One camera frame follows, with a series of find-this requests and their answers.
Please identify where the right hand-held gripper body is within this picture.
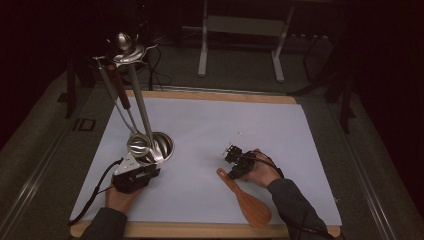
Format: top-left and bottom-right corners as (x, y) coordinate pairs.
(222, 132), (258, 173)

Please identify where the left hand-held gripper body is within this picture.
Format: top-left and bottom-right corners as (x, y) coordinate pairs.
(111, 152), (154, 195)

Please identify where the wooden rice paddle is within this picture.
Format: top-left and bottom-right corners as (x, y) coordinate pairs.
(216, 167), (273, 229)

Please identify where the steel utensil rack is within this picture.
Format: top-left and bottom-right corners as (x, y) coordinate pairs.
(92, 32), (175, 165)

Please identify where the steel ladle brown handle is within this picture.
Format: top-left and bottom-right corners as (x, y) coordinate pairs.
(107, 62), (153, 159)

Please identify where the steel spatula turner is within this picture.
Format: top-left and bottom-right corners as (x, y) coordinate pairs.
(94, 55), (138, 134)

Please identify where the person's right hand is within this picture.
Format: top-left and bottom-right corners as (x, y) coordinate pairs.
(244, 148), (283, 189)

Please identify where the person's left hand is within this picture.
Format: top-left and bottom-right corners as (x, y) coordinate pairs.
(105, 186), (144, 213)

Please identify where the white table sheet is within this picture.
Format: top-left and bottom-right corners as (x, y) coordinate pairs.
(69, 95), (343, 227)

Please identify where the black stand leg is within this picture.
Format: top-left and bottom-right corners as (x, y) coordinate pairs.
(64, 59), (78, 119)
(339, 76), (356, 134)

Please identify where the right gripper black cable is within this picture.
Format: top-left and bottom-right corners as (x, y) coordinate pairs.
(253, 151), (334, 239)

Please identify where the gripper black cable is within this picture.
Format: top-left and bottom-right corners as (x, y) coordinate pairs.
(68, 158), (124, 227)
(253, 151), (334, 239)

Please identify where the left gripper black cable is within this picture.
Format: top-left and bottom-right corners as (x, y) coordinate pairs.
(68, 158), (124, 227)

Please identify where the black rectangular floor frame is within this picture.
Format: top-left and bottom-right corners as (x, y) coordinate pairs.
(73, 118), (97, 132)

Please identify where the white metal frame stand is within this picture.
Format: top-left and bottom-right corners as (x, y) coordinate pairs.
(182, 0), (296, 83)

